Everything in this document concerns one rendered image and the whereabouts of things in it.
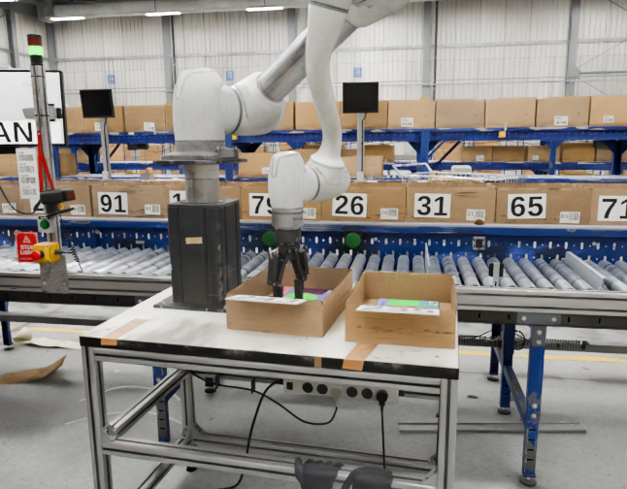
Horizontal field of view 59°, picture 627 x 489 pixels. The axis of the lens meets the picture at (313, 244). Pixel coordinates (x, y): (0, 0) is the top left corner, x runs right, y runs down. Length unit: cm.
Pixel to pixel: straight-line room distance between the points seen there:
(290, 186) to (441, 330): 54
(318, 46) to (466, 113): 573
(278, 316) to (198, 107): 67
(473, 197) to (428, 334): 125
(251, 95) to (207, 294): 64
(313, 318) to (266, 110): 70
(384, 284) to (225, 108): 74
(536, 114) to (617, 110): 89
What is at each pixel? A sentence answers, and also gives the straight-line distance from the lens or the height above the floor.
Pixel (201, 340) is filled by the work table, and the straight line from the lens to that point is 151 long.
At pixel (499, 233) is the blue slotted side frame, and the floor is 86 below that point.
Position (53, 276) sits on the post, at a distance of 246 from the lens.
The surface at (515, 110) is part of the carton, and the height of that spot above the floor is 158.
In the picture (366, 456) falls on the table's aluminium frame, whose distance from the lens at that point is 211.
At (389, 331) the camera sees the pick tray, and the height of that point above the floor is 79.
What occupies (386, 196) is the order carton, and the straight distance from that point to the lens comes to 257.
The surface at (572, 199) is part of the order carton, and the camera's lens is 266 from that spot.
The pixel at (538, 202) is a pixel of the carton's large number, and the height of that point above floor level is 99.
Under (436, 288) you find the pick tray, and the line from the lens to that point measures 179.
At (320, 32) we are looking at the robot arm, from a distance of 144.
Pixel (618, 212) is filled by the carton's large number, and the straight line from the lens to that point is 272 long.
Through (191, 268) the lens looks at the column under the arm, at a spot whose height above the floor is 88.
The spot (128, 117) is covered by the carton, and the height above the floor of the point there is 157.
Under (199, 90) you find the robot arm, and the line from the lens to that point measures 173.
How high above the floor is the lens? 127
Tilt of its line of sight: 11 degrees down
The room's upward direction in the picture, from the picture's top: 1 degrees counter-clockwise
